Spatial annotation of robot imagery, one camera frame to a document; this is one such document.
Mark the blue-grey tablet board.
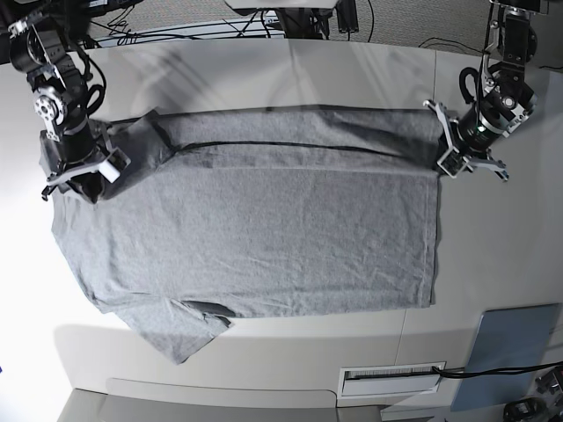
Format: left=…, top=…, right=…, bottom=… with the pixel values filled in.
left=450, top=303, right=560, bottom=412

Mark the black cable on table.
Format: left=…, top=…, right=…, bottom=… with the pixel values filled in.
left=431, top=362, right=563, bottom=379

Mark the black device bottom right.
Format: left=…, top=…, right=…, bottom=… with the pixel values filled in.
left=502, top=397, right=546, bottom=422

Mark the white base mount top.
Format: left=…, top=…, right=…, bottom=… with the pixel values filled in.
left=224, top=0, right=338, bottom=10

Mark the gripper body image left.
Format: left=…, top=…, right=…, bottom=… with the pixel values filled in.
left=39, top=120, right=109, bottom=170

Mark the grey T-shirt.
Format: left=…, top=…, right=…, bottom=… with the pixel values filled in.
left=52, top=109, right=442, bottom=364

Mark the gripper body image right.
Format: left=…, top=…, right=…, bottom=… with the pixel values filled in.
left=455, top=105, right=506, bottom=152

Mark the black floor cable right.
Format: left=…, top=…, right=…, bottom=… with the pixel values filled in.
left=417, top=36, right=563, bottom=71

